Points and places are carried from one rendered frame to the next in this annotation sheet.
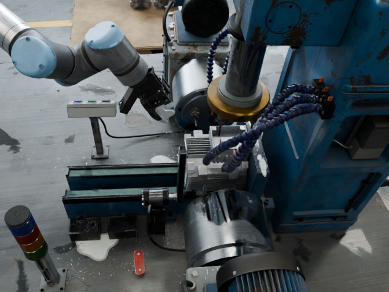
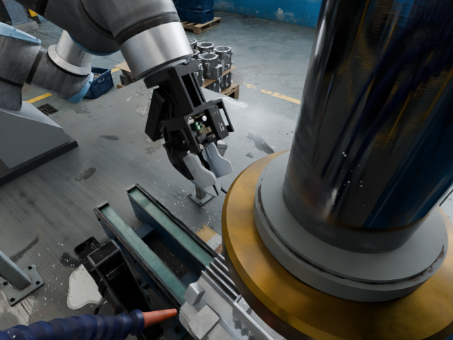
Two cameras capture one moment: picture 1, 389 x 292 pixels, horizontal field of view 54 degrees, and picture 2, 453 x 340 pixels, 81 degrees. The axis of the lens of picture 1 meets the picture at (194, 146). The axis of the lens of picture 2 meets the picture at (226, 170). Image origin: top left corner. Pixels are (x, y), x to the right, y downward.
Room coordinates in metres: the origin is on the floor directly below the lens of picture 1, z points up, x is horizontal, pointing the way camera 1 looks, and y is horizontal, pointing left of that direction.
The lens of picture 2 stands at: (0.69, -0.16, 1.50)
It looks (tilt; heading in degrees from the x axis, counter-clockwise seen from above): 43 degrees down; 53
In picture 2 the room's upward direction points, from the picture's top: straight up
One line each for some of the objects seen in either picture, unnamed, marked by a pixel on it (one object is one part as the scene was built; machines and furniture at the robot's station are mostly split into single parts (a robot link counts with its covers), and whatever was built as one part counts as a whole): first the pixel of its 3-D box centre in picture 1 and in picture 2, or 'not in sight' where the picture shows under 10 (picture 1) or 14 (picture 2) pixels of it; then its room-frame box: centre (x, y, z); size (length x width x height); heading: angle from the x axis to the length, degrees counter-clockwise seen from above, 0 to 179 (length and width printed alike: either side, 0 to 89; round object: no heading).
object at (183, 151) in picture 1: (180, 176); (132, 299); (0.68, 0.03, 1.12); 0.04 x 0.03 x 0.26; 100
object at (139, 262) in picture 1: (139, 262); not in sight; (0.53, 0.14, 0.81); 0.09 x 0.03 x 0.02; 14
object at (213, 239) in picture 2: not in sight; (222, 248); (0.93, 0.18, 0.80); 0.21 x 0.05 x 0.01; 101
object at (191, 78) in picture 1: (203, 88); not in sight; (1.18, -0.01, 1.04); 0.37 x 0.25 x 0.25; 10
